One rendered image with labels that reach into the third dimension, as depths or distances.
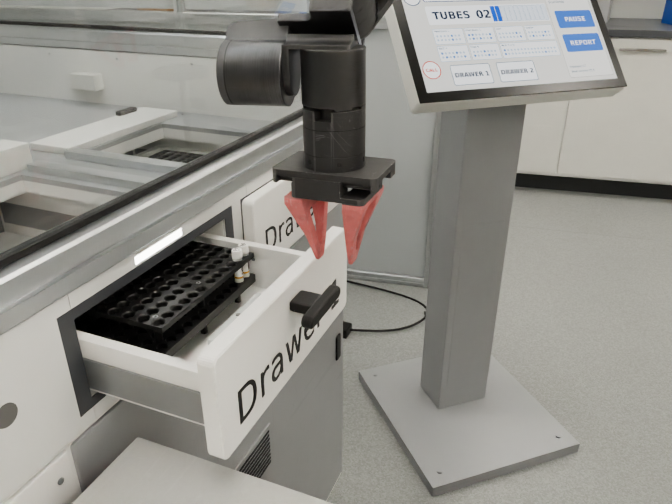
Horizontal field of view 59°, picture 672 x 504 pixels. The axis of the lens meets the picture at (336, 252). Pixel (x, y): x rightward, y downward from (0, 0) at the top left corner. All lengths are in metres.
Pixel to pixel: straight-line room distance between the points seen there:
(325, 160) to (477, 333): 1.23
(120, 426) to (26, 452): 0.12
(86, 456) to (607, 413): 1.61
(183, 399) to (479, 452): 1.24
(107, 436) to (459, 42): 1.01
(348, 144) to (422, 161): 1.76
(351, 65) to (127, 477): 0.44
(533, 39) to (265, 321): 1.04
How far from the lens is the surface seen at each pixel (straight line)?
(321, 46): 0.52
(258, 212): 0.81
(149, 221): 0.66
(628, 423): 1.99
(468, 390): 1.82
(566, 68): 1.44
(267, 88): 0.53
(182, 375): 0.55
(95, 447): 0.68
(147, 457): 0.67
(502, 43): 1.39
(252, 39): 0.56
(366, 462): 1.70
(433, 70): 1.27
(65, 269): 0.58
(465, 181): 1.46
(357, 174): 0.53
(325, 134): 0.52
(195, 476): 0.64
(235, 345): 0.51
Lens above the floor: 1.22
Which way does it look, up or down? 26 degrees down
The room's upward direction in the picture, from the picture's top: straight up
